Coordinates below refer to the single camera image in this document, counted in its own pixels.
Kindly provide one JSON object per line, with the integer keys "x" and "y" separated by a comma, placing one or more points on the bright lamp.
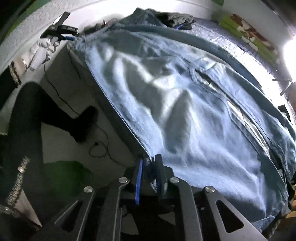
{"x": 289, "y": 56}

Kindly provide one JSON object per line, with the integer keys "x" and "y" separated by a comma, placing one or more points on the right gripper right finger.
{"x": 161, "y": 179}

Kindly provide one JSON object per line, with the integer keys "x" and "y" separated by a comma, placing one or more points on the green patterned pillow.
{"x": 241, "y": 29}

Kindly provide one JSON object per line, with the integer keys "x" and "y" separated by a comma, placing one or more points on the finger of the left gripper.
{"x": 67, "y": 38}

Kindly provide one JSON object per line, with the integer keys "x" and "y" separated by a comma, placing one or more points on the blue white striped bedsheet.
{"x": 265, "y": 73}

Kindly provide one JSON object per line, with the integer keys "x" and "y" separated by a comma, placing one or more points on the dark folded garment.
{"x": 177, "y": 21}

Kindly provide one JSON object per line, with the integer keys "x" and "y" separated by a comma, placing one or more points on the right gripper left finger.
{"x": 138, "y": 181}

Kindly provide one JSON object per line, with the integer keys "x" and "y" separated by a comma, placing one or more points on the light blue denim jacket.
{"x": 172, "y": 93}

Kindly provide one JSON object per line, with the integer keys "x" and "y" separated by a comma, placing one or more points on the person's black trouser leg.
{"x": 22, "y": 157}

